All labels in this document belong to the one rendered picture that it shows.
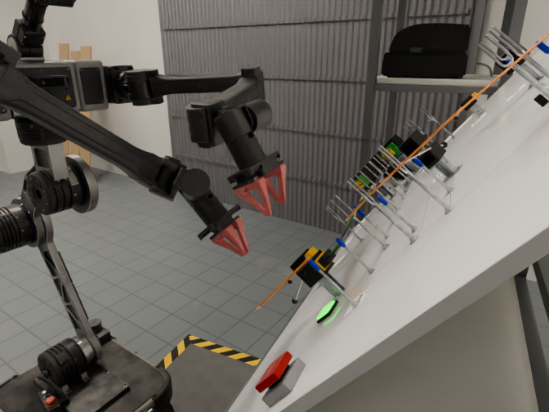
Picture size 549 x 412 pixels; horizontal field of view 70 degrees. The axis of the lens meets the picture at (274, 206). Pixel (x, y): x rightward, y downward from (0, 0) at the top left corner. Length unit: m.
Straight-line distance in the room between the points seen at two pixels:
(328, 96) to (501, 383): 2.73
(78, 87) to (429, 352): 1.28
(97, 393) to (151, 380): 0.21
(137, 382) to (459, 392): 1.30
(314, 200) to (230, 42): 1.70
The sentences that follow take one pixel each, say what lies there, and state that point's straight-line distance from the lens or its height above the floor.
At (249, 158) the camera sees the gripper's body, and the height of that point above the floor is 1.36.
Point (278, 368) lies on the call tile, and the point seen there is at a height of 1.13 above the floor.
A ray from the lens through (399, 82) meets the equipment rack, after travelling 1.63.
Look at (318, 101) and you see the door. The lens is 3.53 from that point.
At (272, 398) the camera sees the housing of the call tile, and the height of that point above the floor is 1.09.
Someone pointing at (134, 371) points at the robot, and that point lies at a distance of 1.98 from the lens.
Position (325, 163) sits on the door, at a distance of 3.58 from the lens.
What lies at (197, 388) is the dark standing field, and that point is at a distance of 2.18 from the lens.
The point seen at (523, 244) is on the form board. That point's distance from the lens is 0.38.
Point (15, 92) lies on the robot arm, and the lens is 0.74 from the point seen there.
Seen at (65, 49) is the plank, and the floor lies 1.62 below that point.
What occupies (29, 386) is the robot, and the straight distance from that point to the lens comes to 2.10.
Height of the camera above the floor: 1.54
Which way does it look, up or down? 21 degrees down
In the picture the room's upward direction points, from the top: straight up
